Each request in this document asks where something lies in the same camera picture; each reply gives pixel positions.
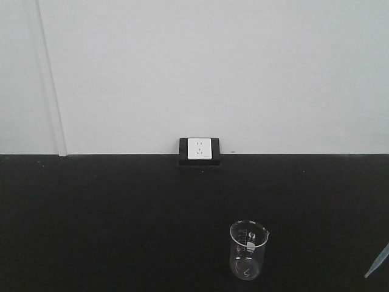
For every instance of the clear glass beaker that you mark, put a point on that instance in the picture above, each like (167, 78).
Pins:
(247, 249)

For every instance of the black and white wall socket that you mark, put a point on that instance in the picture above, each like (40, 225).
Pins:
(199, 151)

